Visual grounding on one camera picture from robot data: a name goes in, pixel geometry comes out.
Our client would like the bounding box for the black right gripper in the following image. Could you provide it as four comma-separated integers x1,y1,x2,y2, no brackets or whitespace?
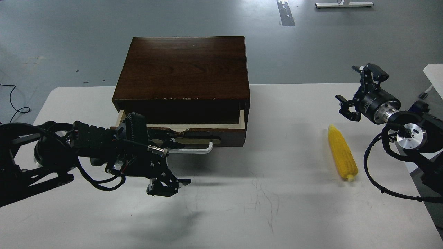
335,63,401,125

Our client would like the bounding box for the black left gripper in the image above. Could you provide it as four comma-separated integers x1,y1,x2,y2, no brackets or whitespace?
105,112,192,197

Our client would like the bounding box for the wooden drawer with white handle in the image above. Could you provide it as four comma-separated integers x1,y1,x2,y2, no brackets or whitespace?
111,109,246,154

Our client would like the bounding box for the yellow corn cob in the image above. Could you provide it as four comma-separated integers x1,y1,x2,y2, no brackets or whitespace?
328,124,358,182

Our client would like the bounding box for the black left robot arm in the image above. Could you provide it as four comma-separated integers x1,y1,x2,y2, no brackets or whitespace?
0,112,191,206

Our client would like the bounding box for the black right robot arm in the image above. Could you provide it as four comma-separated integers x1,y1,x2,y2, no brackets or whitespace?
336,63,442,193

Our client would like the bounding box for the dark wooden drawer cabinet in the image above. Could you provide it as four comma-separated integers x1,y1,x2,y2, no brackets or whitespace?
112,36,250,125

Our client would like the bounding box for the white furniture with caster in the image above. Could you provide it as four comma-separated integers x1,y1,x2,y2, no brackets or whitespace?
419,64,443,99

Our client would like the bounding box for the white table leg base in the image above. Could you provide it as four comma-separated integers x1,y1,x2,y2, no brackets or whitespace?
315,0,374,9

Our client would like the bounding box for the dark floor tape strip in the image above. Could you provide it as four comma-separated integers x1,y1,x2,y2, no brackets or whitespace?
276,0,295,27

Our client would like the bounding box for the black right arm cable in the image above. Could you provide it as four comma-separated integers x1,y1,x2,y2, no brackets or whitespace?
363,133,443,203

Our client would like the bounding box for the black floor cable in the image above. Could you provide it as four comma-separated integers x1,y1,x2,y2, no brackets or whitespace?
0,84,31,123

